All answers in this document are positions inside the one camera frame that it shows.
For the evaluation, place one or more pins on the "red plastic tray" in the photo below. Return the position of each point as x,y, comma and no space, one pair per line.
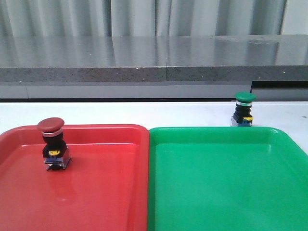
103,188

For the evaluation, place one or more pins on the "white pleated curtain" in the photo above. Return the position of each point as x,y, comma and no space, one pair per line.
140,18

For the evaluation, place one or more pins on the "green plastic tray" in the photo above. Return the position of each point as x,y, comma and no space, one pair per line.
226,179

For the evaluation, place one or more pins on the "green mushroom push button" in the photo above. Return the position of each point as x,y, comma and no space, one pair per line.
242,115

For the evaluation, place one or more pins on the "grey stone counter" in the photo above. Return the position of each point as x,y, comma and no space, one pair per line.
210,68

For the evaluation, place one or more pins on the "red mushroom push button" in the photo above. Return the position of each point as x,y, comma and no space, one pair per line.
56,152

